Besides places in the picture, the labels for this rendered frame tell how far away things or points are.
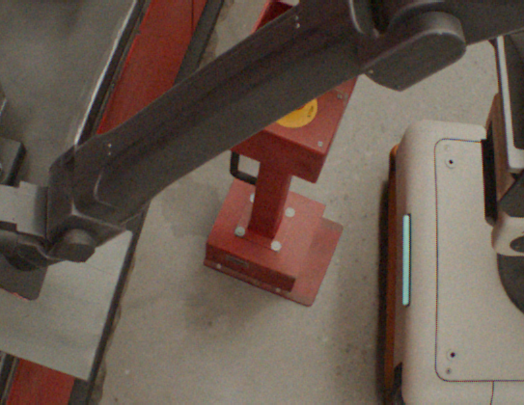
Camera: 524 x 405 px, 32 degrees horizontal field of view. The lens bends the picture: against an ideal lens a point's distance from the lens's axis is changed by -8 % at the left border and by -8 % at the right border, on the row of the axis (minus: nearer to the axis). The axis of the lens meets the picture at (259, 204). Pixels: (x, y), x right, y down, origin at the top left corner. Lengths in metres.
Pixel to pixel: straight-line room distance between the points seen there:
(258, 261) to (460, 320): 0.45
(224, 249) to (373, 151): 0.45
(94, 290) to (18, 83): 0.37
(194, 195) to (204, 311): 0.26
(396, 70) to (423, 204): 1.32
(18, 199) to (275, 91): 0.30
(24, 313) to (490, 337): 1.06
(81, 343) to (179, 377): 1.01
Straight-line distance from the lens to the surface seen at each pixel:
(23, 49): 1.32
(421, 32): 0.56
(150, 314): 2.07
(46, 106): 1.28
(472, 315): 1.85
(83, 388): 2.00
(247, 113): 0.67
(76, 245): 0.80
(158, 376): 2.04
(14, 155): 1.22
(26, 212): 0.85
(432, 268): 1.85
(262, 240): 1.98
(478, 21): 0.58
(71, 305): 1.05
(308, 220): 2.01
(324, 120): 1.37
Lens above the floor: 2.01
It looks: 70 degrees down
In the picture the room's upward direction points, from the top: 11 degrees clockwise
